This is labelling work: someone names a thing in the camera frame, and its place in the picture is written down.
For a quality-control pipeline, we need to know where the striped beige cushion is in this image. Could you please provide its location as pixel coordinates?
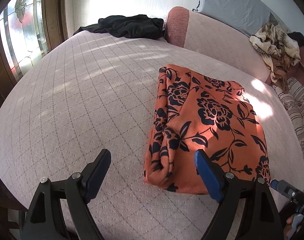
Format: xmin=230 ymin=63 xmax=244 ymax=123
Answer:
xmin=273 ymin=77 xmax=304 ymax=158

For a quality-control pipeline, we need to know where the black garment on bed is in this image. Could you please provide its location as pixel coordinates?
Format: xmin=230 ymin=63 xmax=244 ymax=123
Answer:
xmin=73 ymin=15 xmax=164 ymax=40

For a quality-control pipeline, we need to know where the stained glass window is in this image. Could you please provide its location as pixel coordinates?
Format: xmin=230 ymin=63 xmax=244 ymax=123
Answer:
xmin=0 ymin=0 xmax=49 ymax=81

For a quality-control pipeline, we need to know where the pink quilted bed cover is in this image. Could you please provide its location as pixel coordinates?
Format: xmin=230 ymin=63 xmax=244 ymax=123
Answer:
xmin=0 ymin=31 xmax=304 ymax=239

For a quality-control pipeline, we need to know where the grey blue pillow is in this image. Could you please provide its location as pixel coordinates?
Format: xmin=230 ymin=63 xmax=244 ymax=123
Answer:
xmin=193 ymin=0 xmax=279 ymax=37

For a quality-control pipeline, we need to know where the beige brown floral cloth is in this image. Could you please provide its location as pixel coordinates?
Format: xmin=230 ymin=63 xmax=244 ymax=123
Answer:
xmin=249 ymin=23 xmax=301 ymax=92

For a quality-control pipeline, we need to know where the person hand on gripper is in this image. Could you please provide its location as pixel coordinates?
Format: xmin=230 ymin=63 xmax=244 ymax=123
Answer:
xmin=283 ymin=214 xmax=304 ymax=240

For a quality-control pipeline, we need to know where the pink bed headboard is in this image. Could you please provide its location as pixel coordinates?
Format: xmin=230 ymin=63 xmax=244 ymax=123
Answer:
xmin=165 ymin=7 xmax=272 ymax=85

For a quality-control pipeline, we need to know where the orange black floral cloth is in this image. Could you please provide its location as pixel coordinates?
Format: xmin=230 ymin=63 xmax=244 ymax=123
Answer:
xmin=143 ymin=64 xmax=270 ymax=194

